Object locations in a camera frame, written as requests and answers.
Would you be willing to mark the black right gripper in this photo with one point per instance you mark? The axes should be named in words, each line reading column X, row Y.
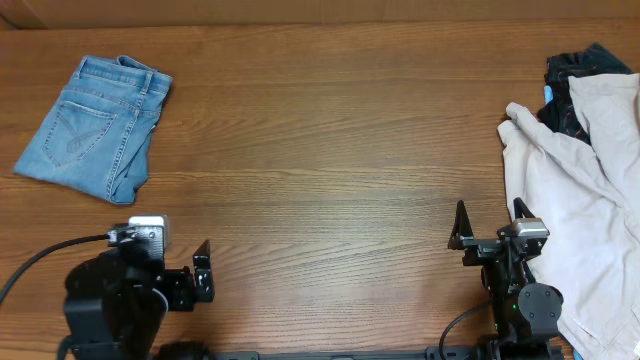
column 481, row 248

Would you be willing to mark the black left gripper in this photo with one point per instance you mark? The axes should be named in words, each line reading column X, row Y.
column 179, row 280

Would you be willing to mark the light blue denim jeans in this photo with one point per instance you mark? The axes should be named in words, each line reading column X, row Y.
column 97, row 135

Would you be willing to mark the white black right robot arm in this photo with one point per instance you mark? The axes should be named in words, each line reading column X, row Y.
column 526, row 312

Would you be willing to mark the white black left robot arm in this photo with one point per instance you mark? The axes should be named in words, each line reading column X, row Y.
column 115, row 303

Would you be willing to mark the beige cloth garment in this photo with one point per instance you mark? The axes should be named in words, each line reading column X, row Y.
column 587, row 194

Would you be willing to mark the brown cardboard backboard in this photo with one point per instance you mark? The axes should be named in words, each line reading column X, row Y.
column 67, row 14

